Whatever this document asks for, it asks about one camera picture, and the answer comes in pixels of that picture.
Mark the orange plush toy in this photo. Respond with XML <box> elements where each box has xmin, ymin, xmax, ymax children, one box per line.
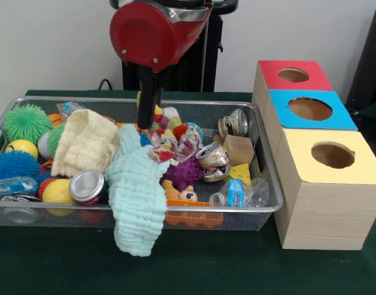
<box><xmin>161</xmin><ymin>179</ymin><xmax>198</xmax><ymax>203</ymax></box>

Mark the cream waffle cloth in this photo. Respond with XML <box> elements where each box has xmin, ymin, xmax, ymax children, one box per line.
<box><xmin>51</xmin><ymin>109</ymin><xmax>121</xmax><ymax>178</ymax></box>

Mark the printed silver drink can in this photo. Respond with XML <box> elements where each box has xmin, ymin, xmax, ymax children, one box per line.
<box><xmin>196</xmin><ymin>141</ymin><xmax>233</xmax><ymax>183</ymax></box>

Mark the crushed bottle with blue label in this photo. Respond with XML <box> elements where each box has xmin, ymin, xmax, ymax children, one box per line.
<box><xmin>209</xmin><ymin>178</ymin><xmax>270</xmax><ymax>207</ymax></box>

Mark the wooden box with three holes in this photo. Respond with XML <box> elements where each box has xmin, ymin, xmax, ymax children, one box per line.
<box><xmin>252</xmin><ymin>60</ymin><xmax>376</xmax><ymax>250</ymax></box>

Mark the mint green waffle cloth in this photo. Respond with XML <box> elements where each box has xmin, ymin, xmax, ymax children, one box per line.
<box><xmin>105</xmin><ymin>124</ymin><xmax>173</xmax><ymax>258</ymax></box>

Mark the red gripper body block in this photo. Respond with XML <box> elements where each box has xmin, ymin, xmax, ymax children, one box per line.
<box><xmin>110</xmin><ymin>0</ymin><xmax>213</xmax><ymax>74</ymax></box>

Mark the yellow tennis ball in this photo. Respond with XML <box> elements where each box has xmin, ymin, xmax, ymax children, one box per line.
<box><xmin>41</xmin><ymin>179</ymin><xmax>76</xmax><ymax>216</ymax></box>

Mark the dark green tablecloth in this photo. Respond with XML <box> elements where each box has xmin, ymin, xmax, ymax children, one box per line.
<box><xmin>0</xmin><ymin>89</ymin><xmax>376</xmax><ymax>295</ymax></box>

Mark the purple spiky monster toy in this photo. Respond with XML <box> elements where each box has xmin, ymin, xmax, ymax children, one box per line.
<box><xmin>161</xmin><ymin>156</ymin><xmax>204</xmax><ymax>191</ymax></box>

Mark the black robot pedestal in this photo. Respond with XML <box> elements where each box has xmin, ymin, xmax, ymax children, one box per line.
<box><xmin>109</xmin><ymin>0</ymin><xmax>239</xmax><ymax>92</ymax></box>

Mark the crushed red soda can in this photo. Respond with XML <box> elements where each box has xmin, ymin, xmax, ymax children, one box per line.
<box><xmin>68</xmin><ymin>168</ymin><xmax>110</xmax><ymax>207</ymax></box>

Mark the blue spiky rubber ball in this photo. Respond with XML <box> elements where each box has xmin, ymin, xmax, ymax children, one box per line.
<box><xmin>0</xmin><ymin>150</ymin><xmax>41</xmax><ymax>185</ymax></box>

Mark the black stand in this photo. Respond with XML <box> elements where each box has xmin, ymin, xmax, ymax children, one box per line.
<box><xmin>344</xmin><ymin>4</ymin><xmax>376</xmax><ymax>108</ymax></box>

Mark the green spiky rubber ball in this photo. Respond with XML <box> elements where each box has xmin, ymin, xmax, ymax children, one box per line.
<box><xmin>2</xmin><ymin>103</ymin><xmax>54</xmax><ymax>144</ymax></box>

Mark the shallow wire mesh bin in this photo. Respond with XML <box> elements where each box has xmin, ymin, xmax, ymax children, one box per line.
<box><xmin>0</xmin><ymin>95</ymin><xmax>284</xmax><ymax>232</ymax></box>

